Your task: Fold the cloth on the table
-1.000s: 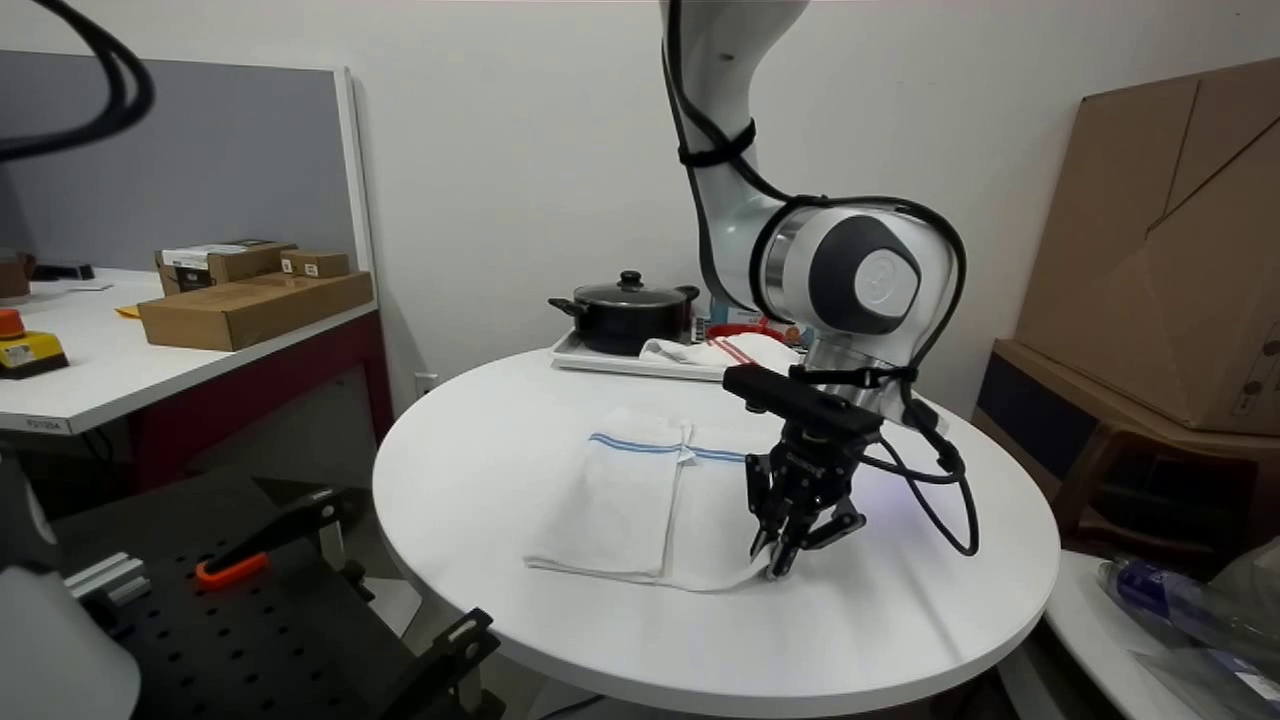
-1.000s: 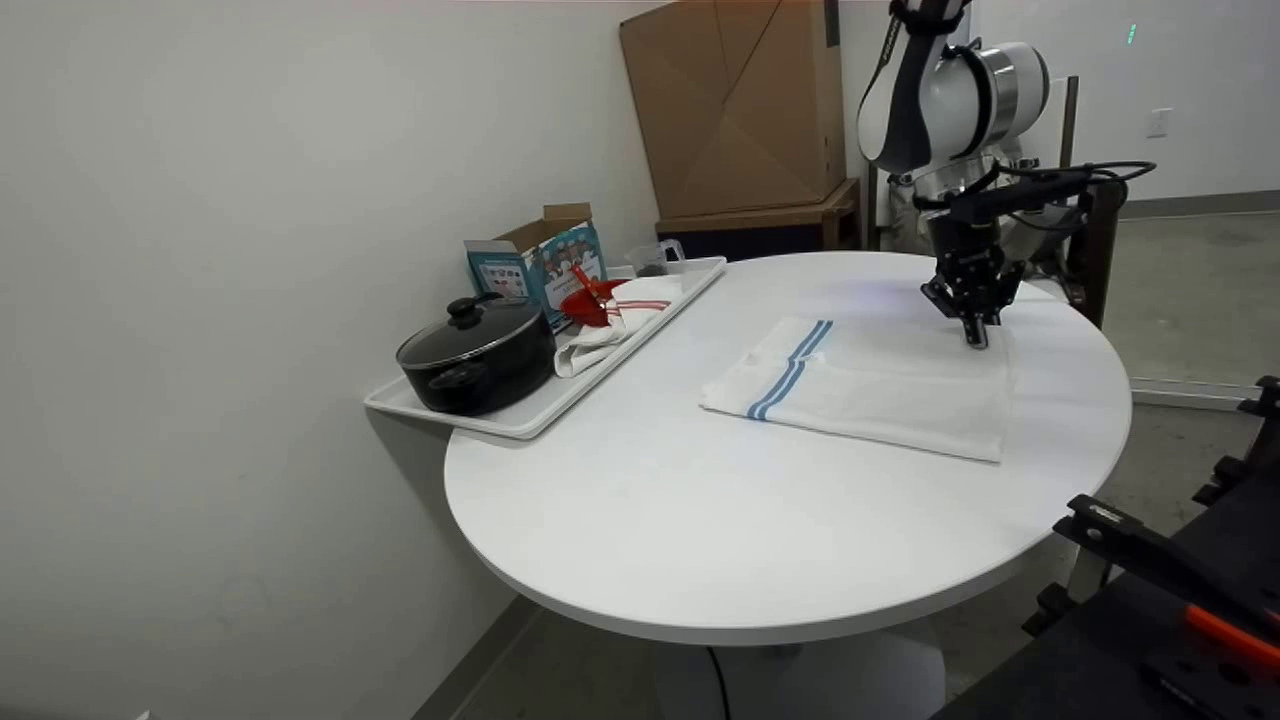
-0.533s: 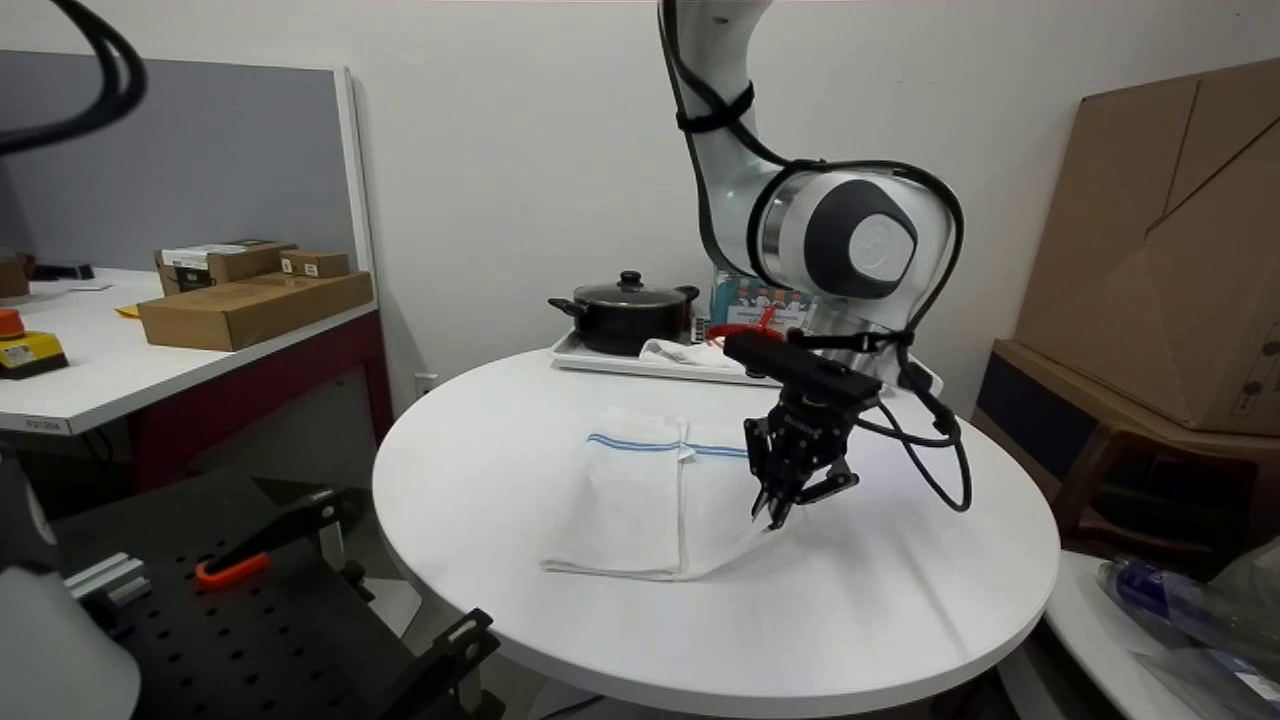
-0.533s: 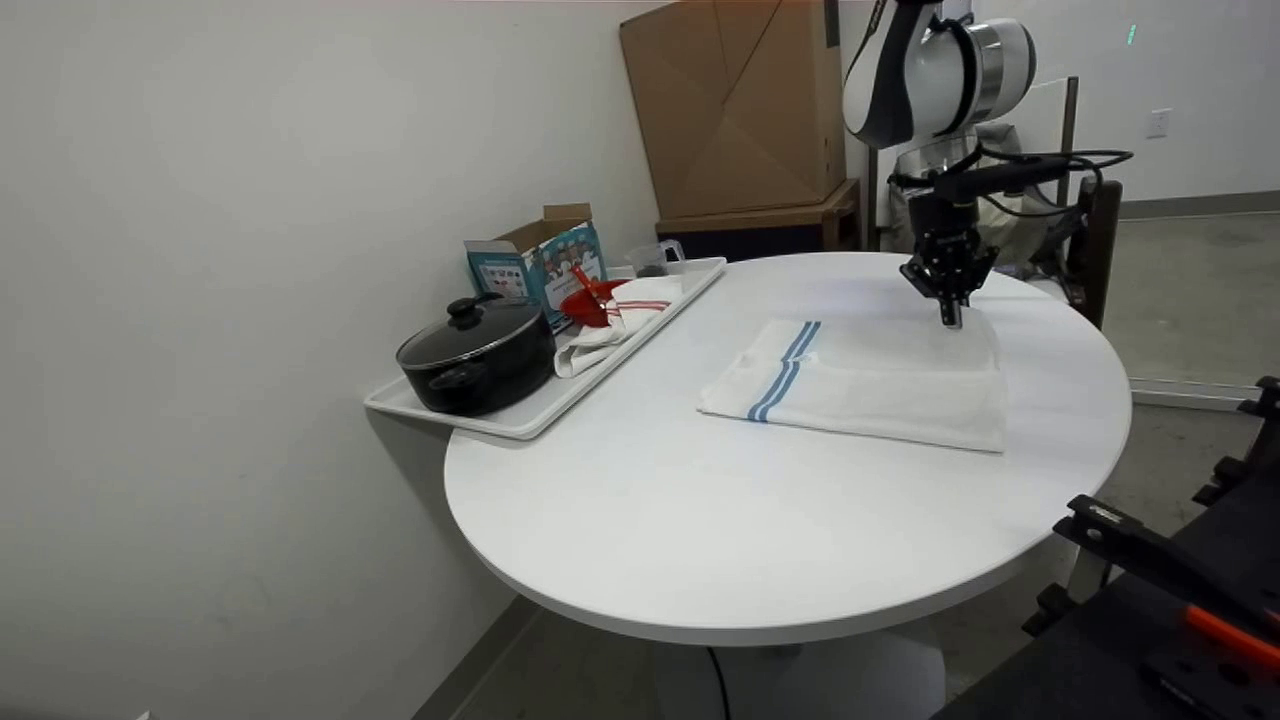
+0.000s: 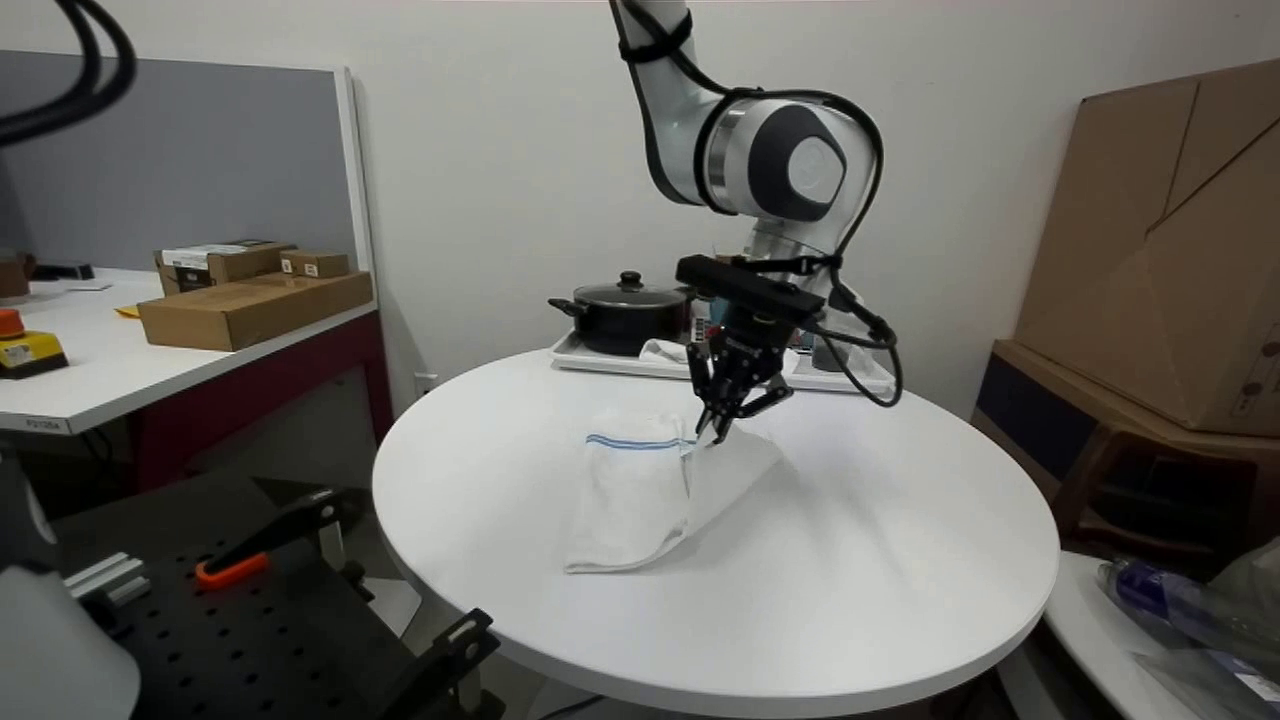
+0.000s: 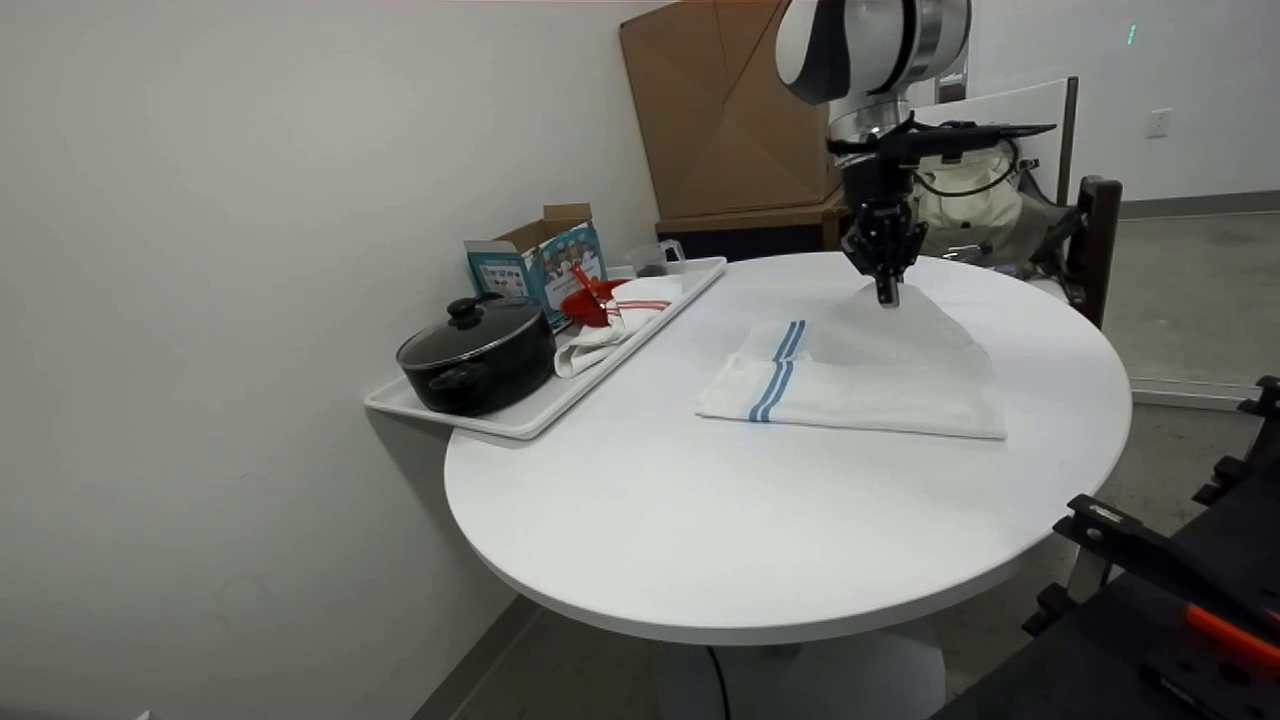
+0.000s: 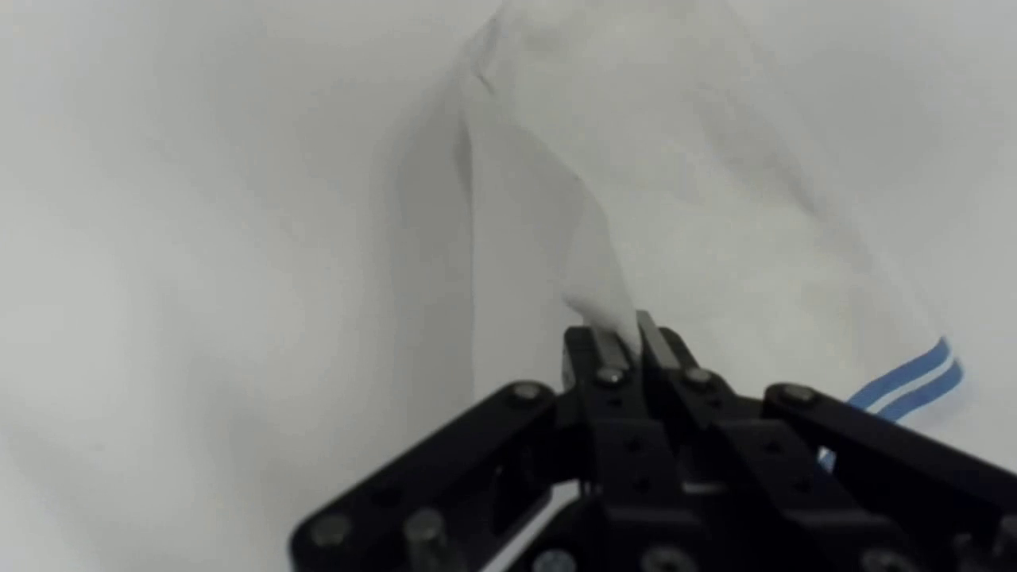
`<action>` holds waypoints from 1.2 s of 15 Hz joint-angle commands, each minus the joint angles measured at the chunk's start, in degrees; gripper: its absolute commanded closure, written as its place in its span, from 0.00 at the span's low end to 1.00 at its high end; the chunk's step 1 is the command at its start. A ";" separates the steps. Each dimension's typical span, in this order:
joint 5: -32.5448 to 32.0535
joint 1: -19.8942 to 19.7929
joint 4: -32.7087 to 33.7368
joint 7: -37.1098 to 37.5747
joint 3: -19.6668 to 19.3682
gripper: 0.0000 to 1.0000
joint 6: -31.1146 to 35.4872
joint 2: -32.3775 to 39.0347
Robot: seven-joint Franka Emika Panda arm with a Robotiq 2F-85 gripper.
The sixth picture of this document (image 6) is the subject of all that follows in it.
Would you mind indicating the dark wooden stand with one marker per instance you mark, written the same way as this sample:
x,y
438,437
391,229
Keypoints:
x,y
744,238

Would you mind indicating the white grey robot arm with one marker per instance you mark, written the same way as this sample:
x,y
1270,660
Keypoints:
x,y
872,45

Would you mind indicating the small blue printed cardboard box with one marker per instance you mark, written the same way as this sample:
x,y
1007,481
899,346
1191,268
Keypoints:
x,y
553,263

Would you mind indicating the white rectangular tray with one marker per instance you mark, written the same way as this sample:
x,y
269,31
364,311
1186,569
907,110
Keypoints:
x,y
532,405

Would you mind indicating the black pot with lid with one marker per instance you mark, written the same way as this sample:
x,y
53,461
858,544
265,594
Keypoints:
x,y
472,354

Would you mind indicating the dark wooden chair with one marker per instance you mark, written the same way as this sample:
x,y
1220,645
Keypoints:
x,y
1096,254

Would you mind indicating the white wall outlet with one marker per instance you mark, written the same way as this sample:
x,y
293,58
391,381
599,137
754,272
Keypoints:
x,y
1157,121

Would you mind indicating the white framed panel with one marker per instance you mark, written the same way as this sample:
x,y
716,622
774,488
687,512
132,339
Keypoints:
x,y
1026,105

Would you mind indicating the red and white cloth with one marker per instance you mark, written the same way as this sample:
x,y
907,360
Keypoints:
x,y
607,314

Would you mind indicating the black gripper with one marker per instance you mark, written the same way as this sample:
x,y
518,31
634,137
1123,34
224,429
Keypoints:
x,y
880,200

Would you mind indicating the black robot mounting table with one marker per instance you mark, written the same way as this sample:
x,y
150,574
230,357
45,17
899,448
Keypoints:
x,y
1106,667

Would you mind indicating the white cloth with blue stripes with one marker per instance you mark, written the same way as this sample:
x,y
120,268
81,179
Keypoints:
x,y
864,375

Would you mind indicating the large brown cardboard box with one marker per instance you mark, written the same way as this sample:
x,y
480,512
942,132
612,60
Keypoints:
x,y
722,105

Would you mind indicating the beige backpack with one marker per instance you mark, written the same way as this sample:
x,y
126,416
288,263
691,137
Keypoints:
x,y
983,200

